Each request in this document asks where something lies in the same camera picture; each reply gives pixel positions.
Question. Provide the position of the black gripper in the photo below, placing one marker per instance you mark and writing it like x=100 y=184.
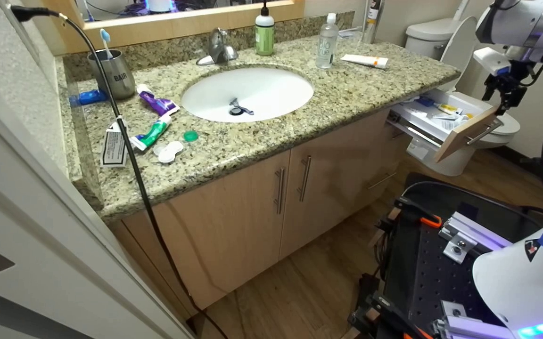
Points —
x=509 y=86

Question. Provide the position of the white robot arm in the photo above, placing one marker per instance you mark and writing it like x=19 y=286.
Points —
x=509 y=280

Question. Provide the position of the open wooden drawer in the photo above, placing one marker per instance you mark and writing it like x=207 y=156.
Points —
x=447 y=122

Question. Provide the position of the white toilet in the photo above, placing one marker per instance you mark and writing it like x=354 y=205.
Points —
x=451 y=41

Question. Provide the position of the white toothpaste tube on counter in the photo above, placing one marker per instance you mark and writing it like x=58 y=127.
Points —
x=377 y=63

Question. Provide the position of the clear plastic bottle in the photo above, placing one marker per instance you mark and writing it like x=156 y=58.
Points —
x=326 y=43

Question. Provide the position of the black robot cart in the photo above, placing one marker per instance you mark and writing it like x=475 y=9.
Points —
x=422 y=287

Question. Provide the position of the green soap pump bottle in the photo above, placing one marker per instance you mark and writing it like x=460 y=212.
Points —
x=264 y=31

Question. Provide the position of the white oval sink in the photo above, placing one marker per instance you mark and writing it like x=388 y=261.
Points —
x=245 y=95

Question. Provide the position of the chrome faucet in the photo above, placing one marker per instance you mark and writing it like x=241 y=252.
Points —
x=219 y=50

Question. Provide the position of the green bottle cap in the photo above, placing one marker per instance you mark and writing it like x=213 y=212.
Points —
x=190 y=137

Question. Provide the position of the wooden vanity cabinet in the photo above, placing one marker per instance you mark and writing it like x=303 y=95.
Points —
x=198 y=248

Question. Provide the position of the purple toothpaste tube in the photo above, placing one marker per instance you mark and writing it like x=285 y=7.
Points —
x=160 y=107

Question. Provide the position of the white floss container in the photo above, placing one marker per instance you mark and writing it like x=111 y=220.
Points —
x=166 y=156

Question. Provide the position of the green toothpaste tube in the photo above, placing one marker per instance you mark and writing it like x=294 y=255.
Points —
x=155 y=133

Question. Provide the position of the metal toothbrush cup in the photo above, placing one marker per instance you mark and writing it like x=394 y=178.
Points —
x=111 y=75

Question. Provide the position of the grey hair comb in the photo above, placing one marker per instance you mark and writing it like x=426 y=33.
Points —
x=113 y=152

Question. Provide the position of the blue toothbrush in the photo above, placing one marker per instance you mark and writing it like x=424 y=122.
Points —
x=106 y=39

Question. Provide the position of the blue object behind cup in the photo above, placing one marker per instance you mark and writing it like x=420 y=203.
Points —
x=85 y=99

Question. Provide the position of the wood framed mirror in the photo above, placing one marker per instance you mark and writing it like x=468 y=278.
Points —
x=130 y=31

